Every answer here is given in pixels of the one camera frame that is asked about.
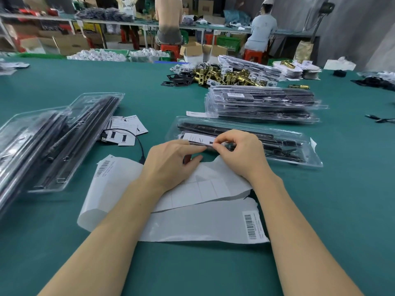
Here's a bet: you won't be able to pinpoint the person's left hand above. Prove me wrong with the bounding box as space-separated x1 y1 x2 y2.
140 139 208 195

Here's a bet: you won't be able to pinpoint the person's right hand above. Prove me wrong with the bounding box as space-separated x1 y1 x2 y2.
212 129 276 186

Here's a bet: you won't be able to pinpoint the clear blister pack black hardware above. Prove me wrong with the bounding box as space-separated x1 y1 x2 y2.
166 116 324 168

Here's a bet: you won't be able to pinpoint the person's right forearm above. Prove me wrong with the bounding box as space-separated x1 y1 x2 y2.
247 174 365 296

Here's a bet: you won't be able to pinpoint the person's left forearm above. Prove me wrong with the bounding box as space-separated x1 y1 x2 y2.
38 177 168 296

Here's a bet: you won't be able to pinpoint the white sticker backing sheet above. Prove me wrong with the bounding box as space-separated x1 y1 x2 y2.
153 155 253 213

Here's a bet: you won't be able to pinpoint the neat stack of blister packs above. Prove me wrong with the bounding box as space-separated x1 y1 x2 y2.
204 86 329 124

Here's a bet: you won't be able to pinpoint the grey barcode label sheet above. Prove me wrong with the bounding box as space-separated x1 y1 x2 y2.
138 197 271 245

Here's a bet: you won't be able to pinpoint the pile of white tag cards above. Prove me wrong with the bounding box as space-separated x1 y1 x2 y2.
99 115 149 147

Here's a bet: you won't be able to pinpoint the pile of brass latches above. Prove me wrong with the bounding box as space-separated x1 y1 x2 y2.
192 66 268 88

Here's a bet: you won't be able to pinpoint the black metal plates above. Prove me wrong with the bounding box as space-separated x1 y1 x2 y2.
160 73 195 87

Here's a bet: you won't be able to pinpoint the loose heap of blister packs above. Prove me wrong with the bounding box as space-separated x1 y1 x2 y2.
218 54 282 82

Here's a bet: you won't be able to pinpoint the white curled barcode label sheet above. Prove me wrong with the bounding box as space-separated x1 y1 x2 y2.
77 155 155 233

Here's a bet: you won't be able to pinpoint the pile of small plastic bags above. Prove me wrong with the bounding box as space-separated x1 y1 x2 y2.
169 63 199 75

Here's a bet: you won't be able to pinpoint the white cardboard box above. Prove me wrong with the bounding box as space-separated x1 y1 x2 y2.
179 42 203 65
202 44 228 64

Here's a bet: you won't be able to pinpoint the red plastic stool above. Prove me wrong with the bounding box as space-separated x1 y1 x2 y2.
243 49 268 64
160 44 181 61

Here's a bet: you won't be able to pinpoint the green plastic crate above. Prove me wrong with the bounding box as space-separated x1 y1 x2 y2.
216 35 241 53

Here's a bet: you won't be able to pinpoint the stack of white printed cards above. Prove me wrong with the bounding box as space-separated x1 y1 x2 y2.
273 60 323 81

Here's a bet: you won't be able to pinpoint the pile of white round parts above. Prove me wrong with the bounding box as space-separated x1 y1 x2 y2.
67 48 128 62
129 47 170 62

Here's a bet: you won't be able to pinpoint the tall stack of blister packs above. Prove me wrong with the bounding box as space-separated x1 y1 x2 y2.
27 92 126 193

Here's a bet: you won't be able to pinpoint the brown paper bag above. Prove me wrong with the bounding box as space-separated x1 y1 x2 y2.
293 40 315 62

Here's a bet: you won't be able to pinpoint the blue plastic bag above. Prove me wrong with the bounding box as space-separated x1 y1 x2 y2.
223 9 252 25

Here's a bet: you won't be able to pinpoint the white plastic bag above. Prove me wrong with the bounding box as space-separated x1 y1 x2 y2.
323 57 357 71

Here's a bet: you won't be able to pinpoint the brown cardboard carton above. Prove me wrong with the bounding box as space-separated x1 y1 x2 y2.
197 0 215 16

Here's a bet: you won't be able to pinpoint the pile of black bagged parts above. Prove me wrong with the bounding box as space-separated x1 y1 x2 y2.
350 71 395 92

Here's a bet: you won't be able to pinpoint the brown cardboard box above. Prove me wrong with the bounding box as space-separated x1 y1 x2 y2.
52 33 91 56

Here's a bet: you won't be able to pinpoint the pile of dark packets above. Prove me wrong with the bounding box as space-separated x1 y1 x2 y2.
75 7 135 23

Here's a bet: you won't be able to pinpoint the slanted stack of blister packs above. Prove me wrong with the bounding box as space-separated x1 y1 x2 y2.
0 106 73 217

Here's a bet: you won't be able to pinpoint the long work bench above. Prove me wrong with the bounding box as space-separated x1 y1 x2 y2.
0 12 320 54

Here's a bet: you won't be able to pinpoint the stack of papers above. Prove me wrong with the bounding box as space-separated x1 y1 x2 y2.
0 58 30 76

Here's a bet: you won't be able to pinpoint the thin black cable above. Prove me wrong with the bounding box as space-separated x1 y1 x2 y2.
365 113 395 124

